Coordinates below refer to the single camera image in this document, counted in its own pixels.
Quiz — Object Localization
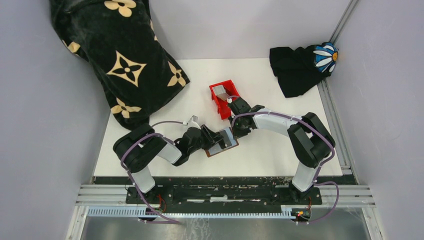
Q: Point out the black VIP credit card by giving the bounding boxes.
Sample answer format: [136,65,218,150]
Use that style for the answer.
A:
[218,127,237,149]

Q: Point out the red plastic bin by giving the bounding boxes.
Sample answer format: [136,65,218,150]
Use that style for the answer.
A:
[209,79,240,120]

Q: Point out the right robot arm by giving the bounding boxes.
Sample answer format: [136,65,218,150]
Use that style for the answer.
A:
[226,96,336,204]

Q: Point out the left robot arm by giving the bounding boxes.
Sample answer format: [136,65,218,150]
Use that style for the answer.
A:
[112,123,224,204]

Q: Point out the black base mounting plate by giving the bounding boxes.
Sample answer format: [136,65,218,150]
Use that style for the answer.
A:
[125,176,323,214]

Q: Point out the black cloth with daisy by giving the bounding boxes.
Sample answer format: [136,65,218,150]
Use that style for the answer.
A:
[269,42,339,98]

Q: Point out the black blanket with beige flowers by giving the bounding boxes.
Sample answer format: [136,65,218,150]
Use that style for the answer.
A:
[49,0,190,130]

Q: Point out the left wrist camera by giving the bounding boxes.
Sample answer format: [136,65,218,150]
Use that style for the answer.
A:
[183,115,201,129]

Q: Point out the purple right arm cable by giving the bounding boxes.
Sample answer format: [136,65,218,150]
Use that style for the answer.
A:
[231,95,340,225]

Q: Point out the aluminium rail frame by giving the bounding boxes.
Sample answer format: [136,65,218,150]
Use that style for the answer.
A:
[64,0,385,240]

